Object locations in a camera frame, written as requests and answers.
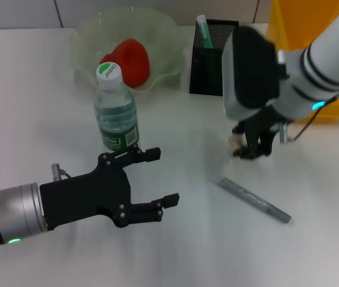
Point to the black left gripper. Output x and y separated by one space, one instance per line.
88 197

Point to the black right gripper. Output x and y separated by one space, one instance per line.
262 125

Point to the beige eraser with barcode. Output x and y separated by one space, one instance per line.
234 145

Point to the grey marker pen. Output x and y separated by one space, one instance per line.
247 195

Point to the clear water bottle green label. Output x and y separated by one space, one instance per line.
115 119

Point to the green pen white cap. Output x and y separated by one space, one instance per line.
205 33

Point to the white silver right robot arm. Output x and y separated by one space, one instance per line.
330 39

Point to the black mesh pen holder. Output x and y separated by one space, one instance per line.
208 74

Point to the red fruit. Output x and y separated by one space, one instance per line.
133 59

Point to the pale green glass fruit bowl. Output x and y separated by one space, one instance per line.
157 36

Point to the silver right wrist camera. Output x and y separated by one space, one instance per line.
247 74

